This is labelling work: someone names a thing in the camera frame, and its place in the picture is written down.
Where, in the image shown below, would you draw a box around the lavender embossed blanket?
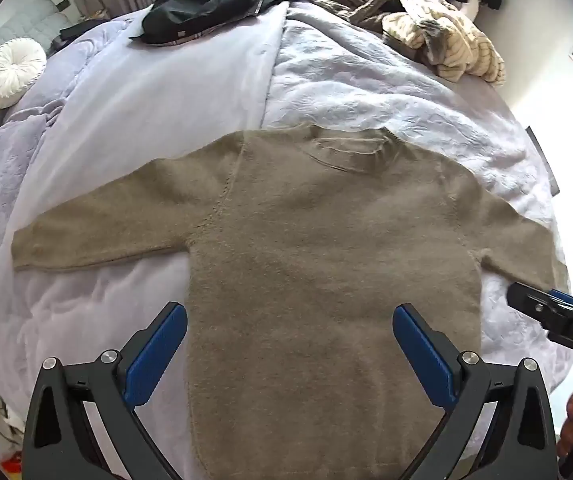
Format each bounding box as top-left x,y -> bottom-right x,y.
0,2 -> 573,480

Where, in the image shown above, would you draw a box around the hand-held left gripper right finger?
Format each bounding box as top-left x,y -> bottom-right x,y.
391,302 -> 560,480

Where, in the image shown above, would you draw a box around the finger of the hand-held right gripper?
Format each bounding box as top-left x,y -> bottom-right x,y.
509,282 -> 573,330

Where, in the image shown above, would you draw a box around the brown knit sweater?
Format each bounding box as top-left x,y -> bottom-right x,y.
10,125 -> 569,480

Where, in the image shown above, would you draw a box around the lavender smooth blanket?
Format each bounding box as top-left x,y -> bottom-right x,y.
0,7 -> 292,480

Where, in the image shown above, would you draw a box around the brown knit clothes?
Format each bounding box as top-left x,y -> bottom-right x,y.
311,0 -> 407,31

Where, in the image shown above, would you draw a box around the round white pleated pillow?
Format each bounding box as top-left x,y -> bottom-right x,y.
0,37 -> 48,110

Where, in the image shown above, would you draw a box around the black jacket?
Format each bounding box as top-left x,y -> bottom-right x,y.
129,0 -> 319,47

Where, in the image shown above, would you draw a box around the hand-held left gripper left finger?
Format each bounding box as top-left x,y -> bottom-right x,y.
21,301 -> 202,480

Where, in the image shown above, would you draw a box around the striped cream sweater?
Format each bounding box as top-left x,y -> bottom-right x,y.
381,0 -> 508,85

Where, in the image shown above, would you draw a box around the dark cloth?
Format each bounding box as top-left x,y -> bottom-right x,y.
46,12 -> 113,53

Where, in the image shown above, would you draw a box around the grey quilted headboard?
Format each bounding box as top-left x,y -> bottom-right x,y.
0,0 -> 74,186

